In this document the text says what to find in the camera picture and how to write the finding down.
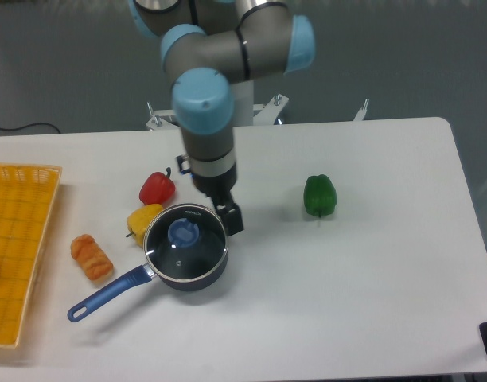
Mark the green bell pepper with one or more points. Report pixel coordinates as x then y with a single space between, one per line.
319 196

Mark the glass pot lid blue knob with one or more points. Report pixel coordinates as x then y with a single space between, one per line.
186 244

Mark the white bracket right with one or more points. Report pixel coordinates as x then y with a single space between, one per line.
362 112

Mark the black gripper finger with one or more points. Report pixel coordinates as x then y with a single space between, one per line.
232 219

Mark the dark blue saucepan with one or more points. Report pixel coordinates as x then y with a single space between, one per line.
133 278

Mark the red bell pepper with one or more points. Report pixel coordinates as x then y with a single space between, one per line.
158 188

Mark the yellow wicker basket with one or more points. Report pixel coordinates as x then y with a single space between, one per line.
27 197

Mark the yellow bell pepper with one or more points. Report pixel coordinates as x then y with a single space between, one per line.
139 221

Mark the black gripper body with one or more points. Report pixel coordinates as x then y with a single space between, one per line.
218 188

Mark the orange bread roll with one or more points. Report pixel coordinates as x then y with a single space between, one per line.
91 258

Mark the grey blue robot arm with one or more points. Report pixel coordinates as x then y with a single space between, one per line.
206 47

